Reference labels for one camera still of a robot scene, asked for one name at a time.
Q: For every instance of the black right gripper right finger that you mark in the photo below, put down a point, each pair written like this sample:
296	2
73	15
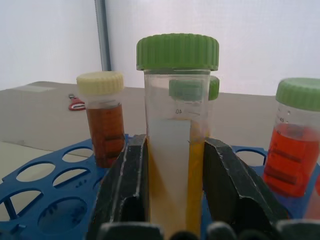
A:
232	180

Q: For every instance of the red liquid tube green cap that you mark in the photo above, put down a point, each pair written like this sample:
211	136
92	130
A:
291	140

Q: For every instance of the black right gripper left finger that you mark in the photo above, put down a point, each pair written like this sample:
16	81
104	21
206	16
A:
130	185

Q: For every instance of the blue test tube rack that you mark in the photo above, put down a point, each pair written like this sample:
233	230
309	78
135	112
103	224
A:
50	190

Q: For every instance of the brown liquid tube cream cap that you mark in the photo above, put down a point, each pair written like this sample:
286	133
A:
105	120

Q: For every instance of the grey metal frame post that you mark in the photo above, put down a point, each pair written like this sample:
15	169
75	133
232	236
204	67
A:
103	35

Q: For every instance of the tube with green cap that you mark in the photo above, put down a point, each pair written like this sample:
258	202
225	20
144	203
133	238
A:
214	87

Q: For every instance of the yellow liquid tube green cap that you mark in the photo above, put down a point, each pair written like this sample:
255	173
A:
172	105

